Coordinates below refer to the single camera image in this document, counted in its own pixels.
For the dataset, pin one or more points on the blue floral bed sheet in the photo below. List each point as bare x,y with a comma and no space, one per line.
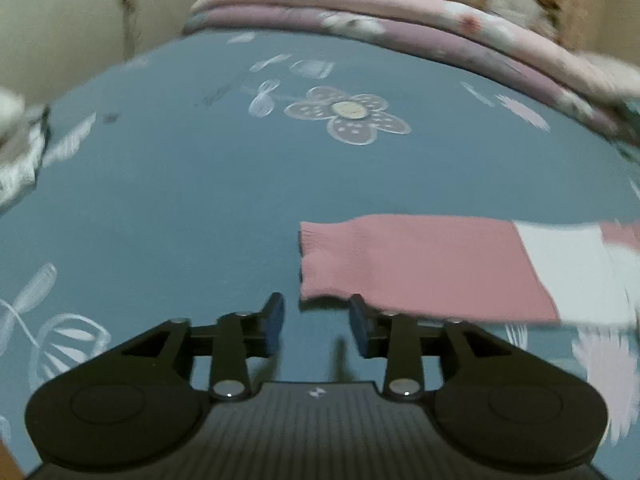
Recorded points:
175,200

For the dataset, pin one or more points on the pink and white sweater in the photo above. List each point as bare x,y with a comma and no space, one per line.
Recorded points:
425,265

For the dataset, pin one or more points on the purple floral quilt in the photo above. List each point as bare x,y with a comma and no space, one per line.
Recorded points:
425,45

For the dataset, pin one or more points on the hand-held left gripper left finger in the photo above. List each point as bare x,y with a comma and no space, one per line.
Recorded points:
272,321

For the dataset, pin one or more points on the blue pillow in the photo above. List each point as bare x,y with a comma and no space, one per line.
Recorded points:
631,130

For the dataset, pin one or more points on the white patterned cloth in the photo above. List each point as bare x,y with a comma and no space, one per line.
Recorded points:
20,160

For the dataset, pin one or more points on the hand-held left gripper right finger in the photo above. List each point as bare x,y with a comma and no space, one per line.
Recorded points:
359,326

